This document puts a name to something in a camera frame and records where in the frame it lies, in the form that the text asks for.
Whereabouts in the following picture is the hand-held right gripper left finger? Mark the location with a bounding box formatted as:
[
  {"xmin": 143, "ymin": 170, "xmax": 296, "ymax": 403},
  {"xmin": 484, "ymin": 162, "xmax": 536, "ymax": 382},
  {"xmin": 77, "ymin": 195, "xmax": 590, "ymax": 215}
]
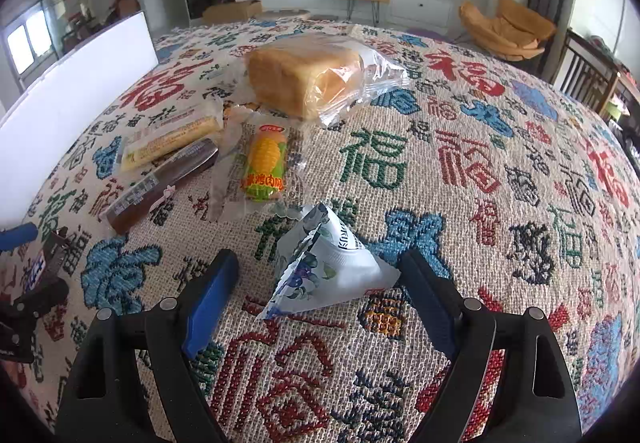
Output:
[{"xmin": 55, "ymin": 248, "xmax": 240, "ymax": 443}]

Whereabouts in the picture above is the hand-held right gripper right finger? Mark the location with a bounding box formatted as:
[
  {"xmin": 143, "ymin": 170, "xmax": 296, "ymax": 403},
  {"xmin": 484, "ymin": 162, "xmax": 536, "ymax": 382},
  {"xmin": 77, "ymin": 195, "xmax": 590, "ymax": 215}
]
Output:
[{"xmin": 399, "ymin": 248, "xmax": 584, "ymax": 443}]

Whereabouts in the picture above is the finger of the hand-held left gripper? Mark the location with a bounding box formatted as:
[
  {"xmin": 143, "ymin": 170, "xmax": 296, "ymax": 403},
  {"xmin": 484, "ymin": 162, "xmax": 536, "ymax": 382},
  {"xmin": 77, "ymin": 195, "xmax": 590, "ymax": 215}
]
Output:
[
  {"xmin": 0, "ymin": 275, "xmax": 70, "ymax": 365},
  {"xmin": 0, "ymin": 223, "xmax": 40, "ymax": 253}
]

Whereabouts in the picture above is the purple snack packet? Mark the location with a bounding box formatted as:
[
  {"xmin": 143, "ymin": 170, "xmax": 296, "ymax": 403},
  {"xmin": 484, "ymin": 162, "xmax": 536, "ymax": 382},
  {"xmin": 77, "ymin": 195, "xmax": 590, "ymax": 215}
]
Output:
[{"xmin": 27, "ymin": 227, "xmax": 69, "ymax": 295}]

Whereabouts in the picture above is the white blue floral snack packet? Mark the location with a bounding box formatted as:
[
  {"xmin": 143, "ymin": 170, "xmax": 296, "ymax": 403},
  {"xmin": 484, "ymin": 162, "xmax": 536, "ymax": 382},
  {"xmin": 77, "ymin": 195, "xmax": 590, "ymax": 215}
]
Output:
[{"xmin": 253, "ymin": 202, "xmax": 402, "ymax": 322}]

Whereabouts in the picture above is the white cardboard box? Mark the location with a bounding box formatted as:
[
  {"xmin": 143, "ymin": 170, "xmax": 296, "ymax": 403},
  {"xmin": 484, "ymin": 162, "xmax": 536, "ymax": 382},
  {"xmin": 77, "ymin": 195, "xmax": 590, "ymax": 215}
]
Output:
[{"xmin": 0, "ymin": 10, "xmax": 160, "ymax": 225}]

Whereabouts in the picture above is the brown snack bar packet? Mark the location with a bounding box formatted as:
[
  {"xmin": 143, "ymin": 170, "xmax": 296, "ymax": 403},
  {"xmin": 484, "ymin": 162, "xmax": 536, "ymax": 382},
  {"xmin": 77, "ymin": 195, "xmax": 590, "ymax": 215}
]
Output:
[{"xmin": 107, "ymin": 138, "xmax": 221, "ymax": 235}]

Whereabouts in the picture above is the printed woven tablecloth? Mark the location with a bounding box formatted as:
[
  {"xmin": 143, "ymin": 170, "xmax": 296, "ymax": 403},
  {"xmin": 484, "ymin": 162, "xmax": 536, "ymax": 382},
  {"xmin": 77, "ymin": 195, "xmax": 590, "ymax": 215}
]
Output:
[{"xmin": 0, "ymin": 18, "xmax": 640, "ymax": 443}]

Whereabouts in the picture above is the corn sausage packet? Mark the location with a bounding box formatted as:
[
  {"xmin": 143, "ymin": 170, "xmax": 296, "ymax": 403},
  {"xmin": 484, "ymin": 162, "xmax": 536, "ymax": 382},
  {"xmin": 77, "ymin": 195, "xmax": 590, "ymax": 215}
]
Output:
[{"xmin": 208, "ymin": 105, "xmax": 309, "ymax": 222}]

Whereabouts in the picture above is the yellow cake bar packet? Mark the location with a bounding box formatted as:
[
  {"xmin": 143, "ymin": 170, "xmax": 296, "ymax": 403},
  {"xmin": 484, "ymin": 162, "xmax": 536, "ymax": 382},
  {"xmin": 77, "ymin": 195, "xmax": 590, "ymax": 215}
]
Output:
[{"xmin": 117, "ymin": 106, "xmax": 225, "ymax": 174}]

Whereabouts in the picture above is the sliding glass door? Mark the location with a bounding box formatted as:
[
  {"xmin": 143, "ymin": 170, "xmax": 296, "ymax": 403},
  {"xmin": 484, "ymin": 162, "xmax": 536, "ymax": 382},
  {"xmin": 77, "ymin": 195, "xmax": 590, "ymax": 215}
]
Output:
[{"xmin": 2, "ymin": 0, "xmax": 89, "ymax": 77}]

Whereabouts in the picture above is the bagged bread loaf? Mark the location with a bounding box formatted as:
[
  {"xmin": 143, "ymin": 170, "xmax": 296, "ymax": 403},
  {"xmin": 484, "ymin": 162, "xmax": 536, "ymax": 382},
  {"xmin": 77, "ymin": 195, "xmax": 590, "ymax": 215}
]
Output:
[{"xmin": 247, "ymin": 34, "xmax": 412, "ymax": 128}]

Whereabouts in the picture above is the brown wooden sideboard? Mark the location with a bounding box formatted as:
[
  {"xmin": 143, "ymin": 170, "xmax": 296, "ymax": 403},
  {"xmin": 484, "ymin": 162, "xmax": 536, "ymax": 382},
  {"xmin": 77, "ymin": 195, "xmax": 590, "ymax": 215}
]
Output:
[{"xmin": 104, "ymin": 0, "xmax": 141, "ymax": 27}]

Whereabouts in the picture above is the purple floor mat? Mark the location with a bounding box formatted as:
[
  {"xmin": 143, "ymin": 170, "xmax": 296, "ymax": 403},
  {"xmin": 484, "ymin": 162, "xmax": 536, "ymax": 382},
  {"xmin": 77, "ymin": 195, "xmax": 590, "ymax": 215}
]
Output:
[{"xmin": 399, "ymin": 25, "xmax": 452, "ymax": 42}]

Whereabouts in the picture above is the orange lounge chair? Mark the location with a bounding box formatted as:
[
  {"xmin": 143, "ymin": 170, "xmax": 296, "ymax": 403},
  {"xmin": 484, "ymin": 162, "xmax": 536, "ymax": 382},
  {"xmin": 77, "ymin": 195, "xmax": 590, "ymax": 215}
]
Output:
[{"xmin": 458, "ymin": 0, "xmax": 557, "ymax": 62}]

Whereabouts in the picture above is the wooden side desk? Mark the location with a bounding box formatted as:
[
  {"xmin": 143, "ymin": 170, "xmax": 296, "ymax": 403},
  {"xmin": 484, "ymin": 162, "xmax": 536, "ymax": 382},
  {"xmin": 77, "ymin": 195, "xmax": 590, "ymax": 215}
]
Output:
[{"xmin": 599, "ymin": 67, "xmax": 640, "ymax": 135}]

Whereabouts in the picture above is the brown cardboard box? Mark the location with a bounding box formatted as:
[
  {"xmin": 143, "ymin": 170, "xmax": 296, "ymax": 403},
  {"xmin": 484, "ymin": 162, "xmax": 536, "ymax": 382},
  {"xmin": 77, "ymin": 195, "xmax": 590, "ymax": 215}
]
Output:
[{"xmin": 202, "ymin": 0, "xmax": 264, "ymax": 26}]

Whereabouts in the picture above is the white television cabinet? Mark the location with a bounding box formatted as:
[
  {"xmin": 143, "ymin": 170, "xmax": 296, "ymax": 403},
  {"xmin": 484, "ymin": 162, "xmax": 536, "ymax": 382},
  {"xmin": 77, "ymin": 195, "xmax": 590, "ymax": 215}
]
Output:
[{"xmin": 232, "ymin": 0, "xmax": 467, "ymax": 27}]

